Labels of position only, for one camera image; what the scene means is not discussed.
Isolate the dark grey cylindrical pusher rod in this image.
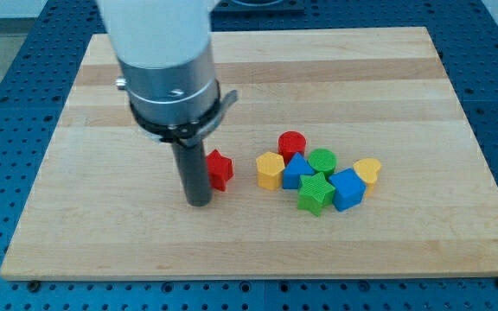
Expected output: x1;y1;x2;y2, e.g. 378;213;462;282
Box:
172;142;213;206

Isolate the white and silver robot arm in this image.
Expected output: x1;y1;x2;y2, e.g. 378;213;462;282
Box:
97;0;237;206

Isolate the red star block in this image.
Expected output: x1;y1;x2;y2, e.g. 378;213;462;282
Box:
206;149;233;192

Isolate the green star block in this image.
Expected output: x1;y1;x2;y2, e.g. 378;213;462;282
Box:
297;172;335;217

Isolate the yellow hexagon block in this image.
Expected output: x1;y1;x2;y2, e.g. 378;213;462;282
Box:
256;152;285;191

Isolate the light wooden board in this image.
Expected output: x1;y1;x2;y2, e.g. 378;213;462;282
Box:
0;27;498;281

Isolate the red cylinder block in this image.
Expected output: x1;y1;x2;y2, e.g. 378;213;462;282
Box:
278;130;306;165

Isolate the blue triangle block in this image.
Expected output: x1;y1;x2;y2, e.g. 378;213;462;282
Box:
282;153;315;189

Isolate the green cylinder block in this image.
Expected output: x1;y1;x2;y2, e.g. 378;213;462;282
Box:
308;149;338;179

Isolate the blue cube block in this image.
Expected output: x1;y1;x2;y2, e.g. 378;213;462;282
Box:
328;168;367;213

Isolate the yellow heart block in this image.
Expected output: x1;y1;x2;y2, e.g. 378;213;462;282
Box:
353;158;382;197

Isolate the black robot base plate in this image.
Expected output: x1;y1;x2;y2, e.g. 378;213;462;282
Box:
213;0;305;13

